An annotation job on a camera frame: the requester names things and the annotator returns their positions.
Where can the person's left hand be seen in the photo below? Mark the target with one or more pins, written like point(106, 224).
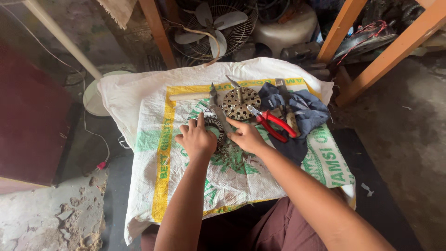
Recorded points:
point(197, 139)

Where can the person's right hand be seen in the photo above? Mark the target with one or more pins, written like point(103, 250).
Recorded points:
point(248, 137)

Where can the grey metal pliers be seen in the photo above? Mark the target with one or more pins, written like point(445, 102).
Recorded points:
point(220, 115)

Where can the round perforated metal rotor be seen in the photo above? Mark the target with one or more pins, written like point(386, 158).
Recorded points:
point(241, 101)

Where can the white printed woven sack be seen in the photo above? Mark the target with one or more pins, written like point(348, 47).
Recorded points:
point(223, 167)

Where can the dark blue cloth rag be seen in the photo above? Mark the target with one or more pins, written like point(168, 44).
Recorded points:
point(299, 118)

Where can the person's maroon trousers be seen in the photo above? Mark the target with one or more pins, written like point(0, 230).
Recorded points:
point(264, 230)

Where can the white round fan base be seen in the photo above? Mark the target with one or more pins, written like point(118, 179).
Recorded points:
point(93, 94)

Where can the beige cloth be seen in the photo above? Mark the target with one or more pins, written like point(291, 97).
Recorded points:
point(116, 12)

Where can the dark red cabinet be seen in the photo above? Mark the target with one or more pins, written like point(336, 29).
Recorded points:
point(33, 118)

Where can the white plastic pipe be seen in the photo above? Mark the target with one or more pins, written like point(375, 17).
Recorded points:
point(61, 36)

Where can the orange wooden table frame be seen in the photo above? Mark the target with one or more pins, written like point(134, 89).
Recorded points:
point(383, 52)

